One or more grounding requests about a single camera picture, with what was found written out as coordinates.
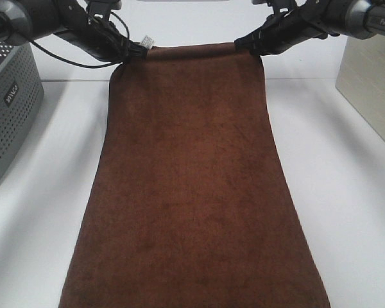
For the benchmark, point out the brown towel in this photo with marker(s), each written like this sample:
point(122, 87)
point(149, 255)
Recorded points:
point(190, 206)

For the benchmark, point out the beige storage box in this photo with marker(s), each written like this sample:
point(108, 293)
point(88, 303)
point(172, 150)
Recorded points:
point(361, 79)

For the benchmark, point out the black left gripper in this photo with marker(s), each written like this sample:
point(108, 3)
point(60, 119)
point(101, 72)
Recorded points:
point(91, 30)

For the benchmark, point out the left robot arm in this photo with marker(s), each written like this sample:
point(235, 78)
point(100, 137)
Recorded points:
point(27, 21)

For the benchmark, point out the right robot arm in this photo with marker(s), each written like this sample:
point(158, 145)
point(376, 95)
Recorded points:
point(359, 19)

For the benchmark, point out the grey perforated plastic basket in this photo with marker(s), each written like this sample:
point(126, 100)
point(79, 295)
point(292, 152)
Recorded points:
point(21, 95)

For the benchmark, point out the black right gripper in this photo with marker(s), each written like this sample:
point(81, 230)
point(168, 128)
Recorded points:
point(290, 25)

